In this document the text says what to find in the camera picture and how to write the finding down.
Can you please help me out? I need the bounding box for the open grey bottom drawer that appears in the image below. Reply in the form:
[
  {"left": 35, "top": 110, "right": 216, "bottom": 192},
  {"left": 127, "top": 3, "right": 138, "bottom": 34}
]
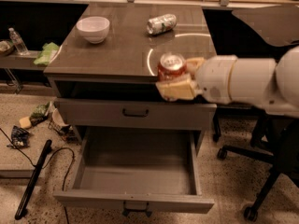
[{"left": 54, "top": 127, "right": 214, "bottom": 216}]

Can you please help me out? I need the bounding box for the clear plastic water bottle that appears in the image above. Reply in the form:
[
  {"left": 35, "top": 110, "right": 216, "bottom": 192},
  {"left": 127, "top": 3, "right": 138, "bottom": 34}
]
[{"left": 8, "top": 28, "right": 29, "bottom": 55}]

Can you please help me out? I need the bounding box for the small bowl on shelf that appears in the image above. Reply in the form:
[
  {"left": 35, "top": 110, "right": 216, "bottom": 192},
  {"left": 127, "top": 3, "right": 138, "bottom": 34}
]
[{"left": 0, "top": 40, "right": 14, "bottom": 57}]

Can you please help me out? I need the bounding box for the white bowl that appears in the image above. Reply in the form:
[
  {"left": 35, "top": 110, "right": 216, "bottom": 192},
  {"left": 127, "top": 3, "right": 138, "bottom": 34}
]
[{"left": 76, "top": 16, "right": 110, "bottom": 44}]

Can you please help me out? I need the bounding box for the red coke can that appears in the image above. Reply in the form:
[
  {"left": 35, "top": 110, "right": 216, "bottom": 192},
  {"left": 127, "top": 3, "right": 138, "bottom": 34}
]
[{"left": 157, "top": 52, "right": 186, "bottom": 81}]

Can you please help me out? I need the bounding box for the yellow sponge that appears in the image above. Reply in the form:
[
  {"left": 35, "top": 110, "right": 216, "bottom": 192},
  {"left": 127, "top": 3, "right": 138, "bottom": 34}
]
[{"left": 19, "top": 117, "right": 32, "bottom": 129}]

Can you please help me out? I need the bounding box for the wire basket on floor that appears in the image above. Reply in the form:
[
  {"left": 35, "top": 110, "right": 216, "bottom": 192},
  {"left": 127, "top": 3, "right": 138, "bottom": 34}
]
[{"left": 48, "top": 108, "right": 78, "bottom": 143}]

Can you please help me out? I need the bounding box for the blue snack bag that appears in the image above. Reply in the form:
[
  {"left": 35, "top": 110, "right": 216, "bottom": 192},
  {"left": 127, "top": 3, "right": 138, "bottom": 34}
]
[{"left": 7, "top": 126, "right": 30, "bottom": 148}]

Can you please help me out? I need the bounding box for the grey drawer cabinet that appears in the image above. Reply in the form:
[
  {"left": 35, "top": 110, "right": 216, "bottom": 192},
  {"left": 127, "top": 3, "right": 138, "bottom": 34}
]
[{"left": 45, "top": 4, "right": 216, "bottom": 139}]

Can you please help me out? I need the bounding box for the green snack bag on floor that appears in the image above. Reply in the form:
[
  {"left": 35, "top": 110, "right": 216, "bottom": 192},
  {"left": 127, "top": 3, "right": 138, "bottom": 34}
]
[{"left": 29, "top": 103, "right": 50, "bottom": 126}]

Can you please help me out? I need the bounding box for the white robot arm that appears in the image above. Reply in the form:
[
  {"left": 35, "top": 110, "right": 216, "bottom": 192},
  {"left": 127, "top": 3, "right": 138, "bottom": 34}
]
[{"left": 156, "top": 47, "right": 299, "bottom": 118}]

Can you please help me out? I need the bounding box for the black office chair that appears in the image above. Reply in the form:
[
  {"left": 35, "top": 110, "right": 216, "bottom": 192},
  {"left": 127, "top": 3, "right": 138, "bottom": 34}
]
[{"left": 205, "top": 9, "right": 299, "bottom": 221}]

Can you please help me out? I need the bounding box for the white green soda can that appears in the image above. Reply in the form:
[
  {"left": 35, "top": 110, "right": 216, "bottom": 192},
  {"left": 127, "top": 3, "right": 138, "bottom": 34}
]
[{"left": 147, "top": 14, "right": 177, "bottom": 35}]

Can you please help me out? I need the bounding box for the closed grey middle drawer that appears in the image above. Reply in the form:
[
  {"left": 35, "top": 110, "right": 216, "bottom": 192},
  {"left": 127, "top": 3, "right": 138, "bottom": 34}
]
[{"left": 55, "top": 98, "right": 216, "bottom": 130}]

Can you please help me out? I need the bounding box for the black bar on floor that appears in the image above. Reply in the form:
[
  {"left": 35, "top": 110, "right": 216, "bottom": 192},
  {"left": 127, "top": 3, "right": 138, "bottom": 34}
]
[{"left": 15, "top": 140, "right": 52, "bottom": 220}]

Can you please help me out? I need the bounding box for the green chip bag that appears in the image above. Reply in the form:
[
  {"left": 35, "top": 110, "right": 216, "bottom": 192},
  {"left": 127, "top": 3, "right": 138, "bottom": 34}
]
[{"left": 34, "top": 42, "right": 60, "bottom": 65}]

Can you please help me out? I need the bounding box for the black floor cable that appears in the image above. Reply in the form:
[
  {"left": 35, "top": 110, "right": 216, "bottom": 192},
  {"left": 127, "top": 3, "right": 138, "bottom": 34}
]
[{"left": 0, "top": 128, "right": 76, "bottom": 224}]

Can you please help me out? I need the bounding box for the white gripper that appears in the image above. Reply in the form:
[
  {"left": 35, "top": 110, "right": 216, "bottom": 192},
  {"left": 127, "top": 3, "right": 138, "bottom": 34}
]
[{"left": 156, "top": 55, "right": 237, "bottom": 104}]

